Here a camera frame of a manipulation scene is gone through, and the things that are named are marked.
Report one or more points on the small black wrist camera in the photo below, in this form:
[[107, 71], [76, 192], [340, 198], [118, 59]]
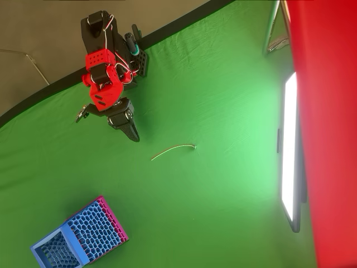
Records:
[[81, 114]]

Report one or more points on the thin white stick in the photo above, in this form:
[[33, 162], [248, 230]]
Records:
[[178, 146]]

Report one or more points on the blue and magenta mesh basket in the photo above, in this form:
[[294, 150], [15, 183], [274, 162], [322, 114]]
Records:
[[94, 226]]

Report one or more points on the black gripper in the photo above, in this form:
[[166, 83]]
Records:
[[120, 119]]

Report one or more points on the chrome tube frame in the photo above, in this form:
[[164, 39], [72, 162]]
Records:
[[268, 30]]

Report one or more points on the green cloth with black edge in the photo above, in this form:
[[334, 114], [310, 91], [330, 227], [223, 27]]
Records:
[[195, 209]]

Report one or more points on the large red panel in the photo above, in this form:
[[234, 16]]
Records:
[[329, 139]]

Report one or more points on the black monitor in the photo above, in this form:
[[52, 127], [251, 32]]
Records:
[[288, 153]]

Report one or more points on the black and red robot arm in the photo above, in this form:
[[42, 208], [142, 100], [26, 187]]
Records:
[[99, 60]]

